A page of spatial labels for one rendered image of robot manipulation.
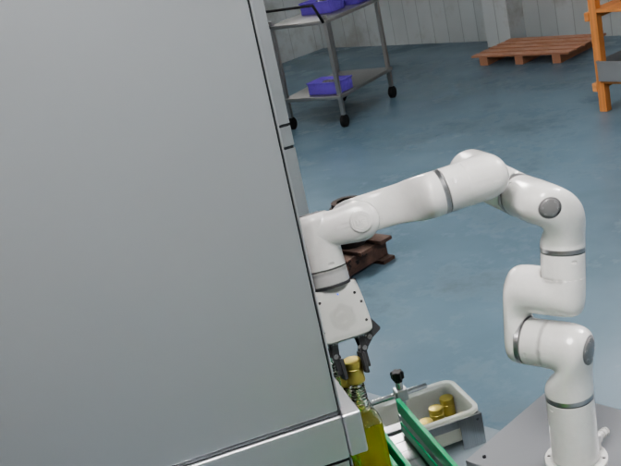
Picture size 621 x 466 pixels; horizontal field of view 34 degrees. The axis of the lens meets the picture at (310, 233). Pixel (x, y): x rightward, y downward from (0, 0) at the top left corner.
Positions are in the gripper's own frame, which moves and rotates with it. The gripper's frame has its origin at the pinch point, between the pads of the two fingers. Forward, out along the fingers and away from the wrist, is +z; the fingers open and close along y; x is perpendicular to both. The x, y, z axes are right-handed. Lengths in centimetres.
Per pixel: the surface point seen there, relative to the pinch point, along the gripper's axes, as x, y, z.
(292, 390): -58, -21, -12
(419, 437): 17.2, 13.1, 22.3
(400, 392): 28.4, 14.9, 15.1
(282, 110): 98, 23, -53
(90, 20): -70, -33, -59
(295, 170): 103, 23, -36
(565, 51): 671, 420, -65
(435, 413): 45, 26, 27
